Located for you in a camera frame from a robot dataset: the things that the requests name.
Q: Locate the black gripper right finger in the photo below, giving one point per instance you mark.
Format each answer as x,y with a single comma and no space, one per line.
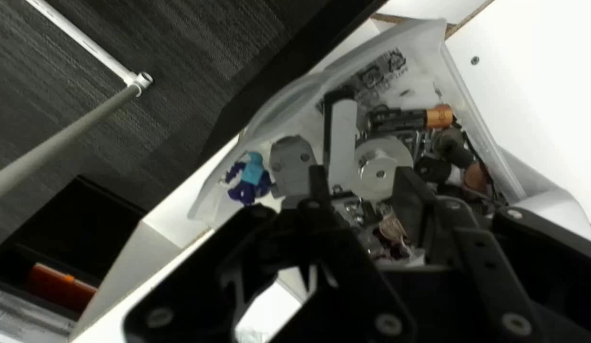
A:
498,278

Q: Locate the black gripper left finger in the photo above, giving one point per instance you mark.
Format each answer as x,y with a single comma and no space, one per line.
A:
288,278

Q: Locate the blue toy figure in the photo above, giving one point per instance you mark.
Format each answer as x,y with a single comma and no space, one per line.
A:
250,177

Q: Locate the grey round plastic part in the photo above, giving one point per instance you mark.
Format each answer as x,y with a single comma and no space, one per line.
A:
292,161

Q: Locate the black round knob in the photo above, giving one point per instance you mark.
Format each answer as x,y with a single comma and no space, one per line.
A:
452,146

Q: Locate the white plastic cylinder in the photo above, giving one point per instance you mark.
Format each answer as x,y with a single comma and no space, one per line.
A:
344,139

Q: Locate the black battery with copper end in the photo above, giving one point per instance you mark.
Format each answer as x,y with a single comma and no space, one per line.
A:
403,118

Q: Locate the dark storage crate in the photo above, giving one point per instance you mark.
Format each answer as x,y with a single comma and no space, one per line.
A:
67,228

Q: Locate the white tripod stand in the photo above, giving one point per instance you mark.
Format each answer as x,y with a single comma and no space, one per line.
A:
67,135

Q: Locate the stack of printed papers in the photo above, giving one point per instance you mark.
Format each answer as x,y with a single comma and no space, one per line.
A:
16,320

